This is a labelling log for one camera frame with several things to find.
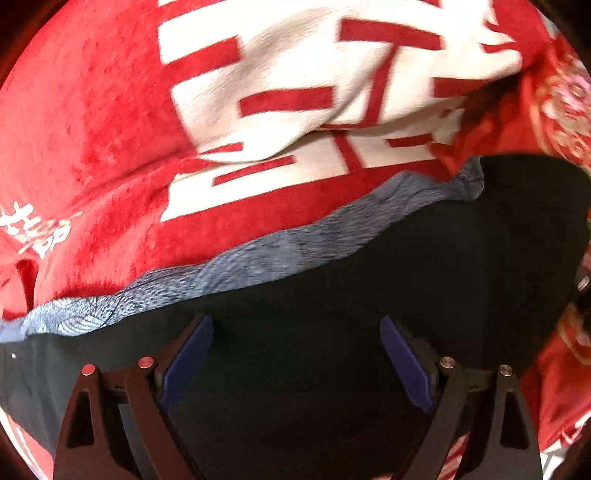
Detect black pants with patterned waistband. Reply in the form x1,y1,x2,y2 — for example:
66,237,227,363
0,154,591,480

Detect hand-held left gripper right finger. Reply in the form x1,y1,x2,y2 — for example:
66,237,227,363
379,315,543,480

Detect red blanket with white print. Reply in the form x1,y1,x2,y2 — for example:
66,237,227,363
0,0,561,480

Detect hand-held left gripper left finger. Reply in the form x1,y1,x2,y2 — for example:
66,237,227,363
53,314,215,480

